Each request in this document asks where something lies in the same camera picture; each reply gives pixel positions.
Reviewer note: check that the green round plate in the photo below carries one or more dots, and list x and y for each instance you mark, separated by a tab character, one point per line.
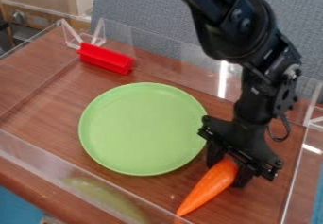
138	129

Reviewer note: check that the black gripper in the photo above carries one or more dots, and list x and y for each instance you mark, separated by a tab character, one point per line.
241	140

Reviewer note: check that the orange toy carrot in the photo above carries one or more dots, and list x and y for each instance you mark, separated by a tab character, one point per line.
215	181

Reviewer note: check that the wooden shelf unit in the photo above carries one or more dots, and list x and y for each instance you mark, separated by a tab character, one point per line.
28	20

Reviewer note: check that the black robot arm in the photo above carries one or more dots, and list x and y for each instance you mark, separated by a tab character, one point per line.
237	31

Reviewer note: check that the red plastic block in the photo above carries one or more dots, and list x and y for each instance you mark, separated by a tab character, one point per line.
106	58

